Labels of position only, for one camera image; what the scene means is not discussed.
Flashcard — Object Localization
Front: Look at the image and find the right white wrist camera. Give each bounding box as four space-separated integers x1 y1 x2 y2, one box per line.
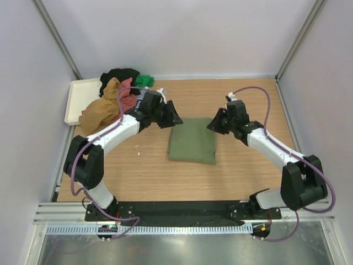
226 92 237 102

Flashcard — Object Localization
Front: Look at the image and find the dusty pink tank top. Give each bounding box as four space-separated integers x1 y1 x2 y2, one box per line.
112 78 137 122

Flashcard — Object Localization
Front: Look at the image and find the blue white striped tank top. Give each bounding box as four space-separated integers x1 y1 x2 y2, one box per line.
134 89 147 109

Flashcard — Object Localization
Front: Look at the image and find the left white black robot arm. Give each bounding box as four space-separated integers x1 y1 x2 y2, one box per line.
63 89 183 221

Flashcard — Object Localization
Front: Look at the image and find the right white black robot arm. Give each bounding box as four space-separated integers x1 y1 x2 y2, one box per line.
207 99 328 219

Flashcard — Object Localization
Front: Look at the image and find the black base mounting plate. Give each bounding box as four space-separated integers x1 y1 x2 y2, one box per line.
84 200 282 227

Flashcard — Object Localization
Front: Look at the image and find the bright green tank top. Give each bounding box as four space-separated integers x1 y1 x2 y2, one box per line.
135 75 154 87

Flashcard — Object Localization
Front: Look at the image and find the black tank top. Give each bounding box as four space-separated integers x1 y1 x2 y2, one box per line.
99 68 140 97

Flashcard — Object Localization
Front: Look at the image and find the white plastic tray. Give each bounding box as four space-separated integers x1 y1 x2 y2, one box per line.
64 77 139 126

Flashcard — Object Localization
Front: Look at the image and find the olive green printed tank top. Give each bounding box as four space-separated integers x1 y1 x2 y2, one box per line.
168 118 216 165

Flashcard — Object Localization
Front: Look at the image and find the right aluminium frame post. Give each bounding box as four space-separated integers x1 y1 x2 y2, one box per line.
275 0 327 83

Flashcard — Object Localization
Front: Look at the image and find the slotted white cable duct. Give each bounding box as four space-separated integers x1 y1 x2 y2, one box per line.
46 223 253 236

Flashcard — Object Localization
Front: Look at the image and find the tan brown tank top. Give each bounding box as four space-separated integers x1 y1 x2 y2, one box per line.
79 77 120 135

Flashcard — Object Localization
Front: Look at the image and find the left aluminium frame post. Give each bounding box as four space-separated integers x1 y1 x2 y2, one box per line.
31 0 82 80

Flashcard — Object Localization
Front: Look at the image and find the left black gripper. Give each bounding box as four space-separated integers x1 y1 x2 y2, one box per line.
151 100 183 129

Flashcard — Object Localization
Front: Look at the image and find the aluminium front rail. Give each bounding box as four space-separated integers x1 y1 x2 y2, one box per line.
33 202 336 224

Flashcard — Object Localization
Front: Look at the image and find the aluminium frame post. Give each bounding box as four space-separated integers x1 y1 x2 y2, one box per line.
275 0 327 83
31 0 82 80

